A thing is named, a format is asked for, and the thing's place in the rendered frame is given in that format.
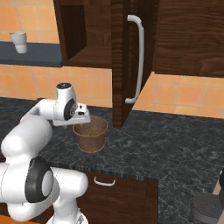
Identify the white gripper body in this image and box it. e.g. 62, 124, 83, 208
52, 111, 92, 128

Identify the brown woven basket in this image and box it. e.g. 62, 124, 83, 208
72, 115, 109, 154

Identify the dark wood cabinet door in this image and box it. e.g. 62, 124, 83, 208
110, 0, 160, 130

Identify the dark wood drawer front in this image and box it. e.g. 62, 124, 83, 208
73, 171, 159, 224

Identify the white cup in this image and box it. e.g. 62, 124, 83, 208
9, 31, 29, 54

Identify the grey round stool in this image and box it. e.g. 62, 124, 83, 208
191, 192, 224, 224

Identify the white drawer handle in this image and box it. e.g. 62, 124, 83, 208
94, 176, 116, 187

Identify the dark grey wall shelf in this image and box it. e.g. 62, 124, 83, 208
0, 41, 64, 68

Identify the white cabinet door handle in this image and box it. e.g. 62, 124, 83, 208
124, 14, 145, 105

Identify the dark wood wall cabinet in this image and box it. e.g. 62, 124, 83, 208
52, 0, 224, 79

